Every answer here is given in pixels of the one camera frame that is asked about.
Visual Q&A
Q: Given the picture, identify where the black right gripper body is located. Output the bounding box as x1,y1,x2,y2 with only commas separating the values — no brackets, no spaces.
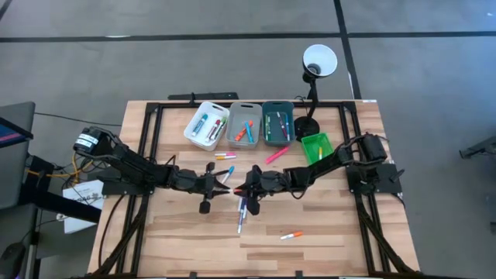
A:
251,167,296,197

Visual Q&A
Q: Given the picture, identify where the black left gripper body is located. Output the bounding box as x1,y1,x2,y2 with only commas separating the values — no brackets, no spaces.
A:
170,168,218,195

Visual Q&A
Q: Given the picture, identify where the pink highlighter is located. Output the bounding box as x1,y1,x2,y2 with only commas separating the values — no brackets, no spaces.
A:
265,145,291,165

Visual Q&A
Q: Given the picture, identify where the red Expo dry-erase marker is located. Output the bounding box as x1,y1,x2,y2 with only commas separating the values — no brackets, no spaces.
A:
207,119,221,141

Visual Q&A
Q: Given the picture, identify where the green Expo dry-erase marker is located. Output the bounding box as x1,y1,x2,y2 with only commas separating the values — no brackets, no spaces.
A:
215,116,228,140

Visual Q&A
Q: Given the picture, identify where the orange highlighter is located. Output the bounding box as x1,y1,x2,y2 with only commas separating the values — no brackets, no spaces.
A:
234,119,254,143

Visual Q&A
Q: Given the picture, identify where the teal Expo dry-erase marker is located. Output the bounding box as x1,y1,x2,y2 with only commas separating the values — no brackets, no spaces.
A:
191,113,209,138

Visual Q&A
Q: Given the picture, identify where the green mesh plastic basket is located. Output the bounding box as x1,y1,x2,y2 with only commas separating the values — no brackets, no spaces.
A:
301,132,335,166

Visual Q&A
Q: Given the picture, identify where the thin red marker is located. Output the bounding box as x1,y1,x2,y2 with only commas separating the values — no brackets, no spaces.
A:
276,111,289,140

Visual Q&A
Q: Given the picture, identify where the white plastic bin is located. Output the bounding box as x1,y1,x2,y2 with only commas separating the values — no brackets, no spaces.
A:
183,101,230,152

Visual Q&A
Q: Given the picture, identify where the teal plastic bin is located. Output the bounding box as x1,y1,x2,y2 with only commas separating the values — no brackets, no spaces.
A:
261,100,296,147

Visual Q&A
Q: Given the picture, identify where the grey plastic bin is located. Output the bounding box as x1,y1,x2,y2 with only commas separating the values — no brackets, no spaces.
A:
226,102,263,150

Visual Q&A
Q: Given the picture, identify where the black power strip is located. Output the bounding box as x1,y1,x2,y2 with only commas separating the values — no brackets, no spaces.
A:
168,91,240,102

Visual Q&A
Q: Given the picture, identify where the black stand beam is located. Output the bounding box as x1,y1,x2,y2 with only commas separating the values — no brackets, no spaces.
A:
19,154,102,225

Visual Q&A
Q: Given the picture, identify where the black gooseneck desk lamp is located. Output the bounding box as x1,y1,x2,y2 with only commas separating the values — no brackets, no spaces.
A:
293,43,339,142

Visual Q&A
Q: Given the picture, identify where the laptop with lit screen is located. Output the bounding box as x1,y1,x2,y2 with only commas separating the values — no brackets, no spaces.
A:
0,115,34,150

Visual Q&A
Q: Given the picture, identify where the black computer mouse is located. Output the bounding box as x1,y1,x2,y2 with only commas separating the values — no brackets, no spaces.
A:
0,242,27,279

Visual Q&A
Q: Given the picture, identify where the grey stand leg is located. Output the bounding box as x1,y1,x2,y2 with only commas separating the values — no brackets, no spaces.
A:
459,135,496,160

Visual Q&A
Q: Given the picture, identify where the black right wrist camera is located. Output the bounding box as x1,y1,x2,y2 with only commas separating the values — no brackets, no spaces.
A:
246,195,261,216

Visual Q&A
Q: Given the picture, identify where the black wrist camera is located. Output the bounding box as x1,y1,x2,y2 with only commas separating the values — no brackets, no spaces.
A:
246,195,261,216
198,193,212,215

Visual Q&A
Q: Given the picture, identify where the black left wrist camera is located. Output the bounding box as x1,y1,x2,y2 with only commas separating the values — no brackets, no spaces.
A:
198,193,212,215

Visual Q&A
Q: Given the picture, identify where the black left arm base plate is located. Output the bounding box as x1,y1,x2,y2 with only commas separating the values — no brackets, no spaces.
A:
101,164,158,196

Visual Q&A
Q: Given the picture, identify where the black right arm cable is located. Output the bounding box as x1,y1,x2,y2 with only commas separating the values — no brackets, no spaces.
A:
340,133,367,153

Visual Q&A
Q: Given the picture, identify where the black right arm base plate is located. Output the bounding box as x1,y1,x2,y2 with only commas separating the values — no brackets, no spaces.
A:
346,162,404,195

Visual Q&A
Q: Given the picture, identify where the yellow cable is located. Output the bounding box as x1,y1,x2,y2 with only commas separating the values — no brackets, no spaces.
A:
26,150,94,183

